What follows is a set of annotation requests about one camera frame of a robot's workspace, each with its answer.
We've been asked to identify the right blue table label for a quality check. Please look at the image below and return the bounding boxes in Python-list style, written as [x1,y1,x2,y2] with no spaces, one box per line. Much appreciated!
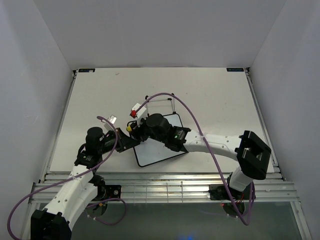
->
[226,67,244,72]

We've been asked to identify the blue table label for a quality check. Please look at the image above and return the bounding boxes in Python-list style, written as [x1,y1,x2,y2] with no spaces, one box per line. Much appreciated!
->
[78,68,96,73]
[226,67,244,72]

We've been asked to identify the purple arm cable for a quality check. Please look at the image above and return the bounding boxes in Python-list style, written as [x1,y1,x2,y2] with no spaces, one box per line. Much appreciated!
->
[136,92,256,226]
[6,115,127,240]

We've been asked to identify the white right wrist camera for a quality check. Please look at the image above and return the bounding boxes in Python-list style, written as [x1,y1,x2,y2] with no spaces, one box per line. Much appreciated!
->
[129,103,148,125]

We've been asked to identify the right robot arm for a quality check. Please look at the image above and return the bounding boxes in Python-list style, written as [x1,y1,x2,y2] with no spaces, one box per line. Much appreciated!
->
[126,113,272,200]

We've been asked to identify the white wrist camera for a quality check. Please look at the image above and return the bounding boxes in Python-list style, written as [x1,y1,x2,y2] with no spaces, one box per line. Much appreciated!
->
[102,115,117,131]
[129,103,148,125]

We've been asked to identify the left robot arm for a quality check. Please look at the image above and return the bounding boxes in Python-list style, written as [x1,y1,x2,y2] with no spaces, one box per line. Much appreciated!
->
[30,127,140,240]

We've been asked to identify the whiteboard with black frame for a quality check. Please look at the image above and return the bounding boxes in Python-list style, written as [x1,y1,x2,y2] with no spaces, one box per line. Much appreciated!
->
[126,113,187,168]

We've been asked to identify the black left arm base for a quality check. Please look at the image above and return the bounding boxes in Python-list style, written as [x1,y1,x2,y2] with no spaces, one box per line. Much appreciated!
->
[95,185,122,201]

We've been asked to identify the left blue table label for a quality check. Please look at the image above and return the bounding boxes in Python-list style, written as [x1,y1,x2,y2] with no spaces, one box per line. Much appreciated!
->
[78,68,96,73]

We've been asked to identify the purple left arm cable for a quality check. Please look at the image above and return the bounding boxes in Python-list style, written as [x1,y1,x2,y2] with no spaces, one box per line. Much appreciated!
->
[6,115,127,240]

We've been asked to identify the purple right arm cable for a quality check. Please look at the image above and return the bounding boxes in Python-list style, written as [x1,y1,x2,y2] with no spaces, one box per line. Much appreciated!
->
[136,92,256,226]

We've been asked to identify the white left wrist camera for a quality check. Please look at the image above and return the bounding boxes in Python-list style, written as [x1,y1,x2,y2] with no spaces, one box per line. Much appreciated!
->
[102,115,117,131]

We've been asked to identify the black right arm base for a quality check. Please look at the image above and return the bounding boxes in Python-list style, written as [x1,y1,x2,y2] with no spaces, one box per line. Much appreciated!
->
[208,184,251,202]

